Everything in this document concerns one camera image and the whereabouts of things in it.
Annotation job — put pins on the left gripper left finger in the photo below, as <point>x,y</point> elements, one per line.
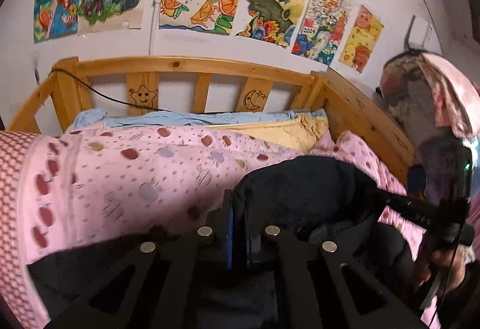
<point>149,288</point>

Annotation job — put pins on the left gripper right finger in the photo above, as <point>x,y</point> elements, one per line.
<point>320,284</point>

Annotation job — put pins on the black padded jacket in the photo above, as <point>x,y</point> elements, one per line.
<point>238,297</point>

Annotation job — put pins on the right hand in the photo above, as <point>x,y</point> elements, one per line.
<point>451,262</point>

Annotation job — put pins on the pink floral cloth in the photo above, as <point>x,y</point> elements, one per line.
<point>427,96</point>

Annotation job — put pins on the pink patterned quilt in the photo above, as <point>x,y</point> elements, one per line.
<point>99,183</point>

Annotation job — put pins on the yellow pillow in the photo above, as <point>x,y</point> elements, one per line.
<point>301,133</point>

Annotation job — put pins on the light blue pillow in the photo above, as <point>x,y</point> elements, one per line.
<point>97,116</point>

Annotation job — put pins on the yellow bear drawing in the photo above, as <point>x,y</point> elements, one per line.
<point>361,41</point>

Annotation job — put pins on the dragon 2024 drawing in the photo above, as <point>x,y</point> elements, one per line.
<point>322,29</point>

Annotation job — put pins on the white wall box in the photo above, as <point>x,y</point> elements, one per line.
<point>420,35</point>

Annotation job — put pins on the wooden bed frame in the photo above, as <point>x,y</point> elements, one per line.
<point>208,85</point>

